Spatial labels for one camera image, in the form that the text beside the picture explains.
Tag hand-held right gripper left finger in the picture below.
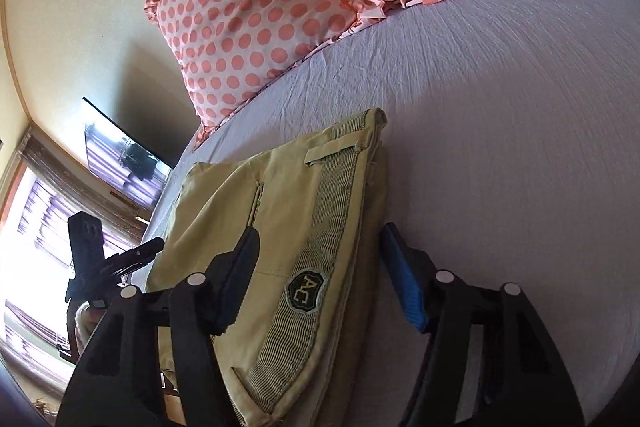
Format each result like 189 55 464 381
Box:
55 226 261 427

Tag large polka dot pillow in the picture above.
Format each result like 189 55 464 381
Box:
144 0 387 146

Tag window with curtain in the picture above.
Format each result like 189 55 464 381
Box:
0 127 151 388

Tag wall-mounted television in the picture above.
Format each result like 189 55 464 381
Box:
82 96 177 214

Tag khaki pants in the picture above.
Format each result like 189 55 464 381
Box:
145 107 391 427

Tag light purple bed sheet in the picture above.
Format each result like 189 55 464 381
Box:
140 0 640 427

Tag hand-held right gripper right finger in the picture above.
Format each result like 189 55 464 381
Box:
379 222 587 427

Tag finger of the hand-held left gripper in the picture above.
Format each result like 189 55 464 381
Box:
102 239 164 279

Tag person's left hand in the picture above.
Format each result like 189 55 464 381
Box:
74 301 110 360

